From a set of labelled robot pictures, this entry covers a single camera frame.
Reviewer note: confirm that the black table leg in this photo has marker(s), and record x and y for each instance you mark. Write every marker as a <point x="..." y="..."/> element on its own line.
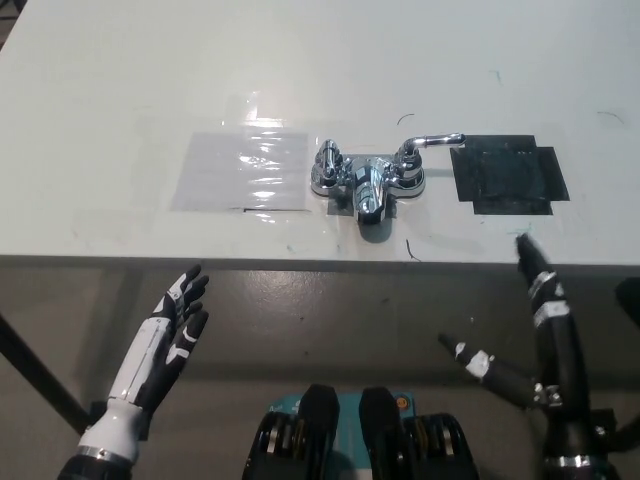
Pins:
<point x="35" y="365"/>

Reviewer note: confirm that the clear plastic sheet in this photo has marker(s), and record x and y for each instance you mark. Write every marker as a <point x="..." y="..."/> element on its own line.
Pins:
<point x="225" y="170"/>

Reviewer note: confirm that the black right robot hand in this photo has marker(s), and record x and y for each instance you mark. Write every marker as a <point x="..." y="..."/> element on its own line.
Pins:
<point x="562" y="360"/>

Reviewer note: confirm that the chrome faucet base with spout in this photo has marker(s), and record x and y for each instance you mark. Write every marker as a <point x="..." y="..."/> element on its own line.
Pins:
<point x="369" y="192"/>

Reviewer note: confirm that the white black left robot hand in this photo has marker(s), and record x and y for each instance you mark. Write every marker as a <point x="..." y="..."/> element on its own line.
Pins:
<point x="150" y="350"/>

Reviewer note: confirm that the black tape patch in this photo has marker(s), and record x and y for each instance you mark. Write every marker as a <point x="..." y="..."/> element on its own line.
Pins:
<point x="505" y="175"/>

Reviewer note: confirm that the black rounded object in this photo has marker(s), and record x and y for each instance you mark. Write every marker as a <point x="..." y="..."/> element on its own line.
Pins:
<point x="629" y="300"/>

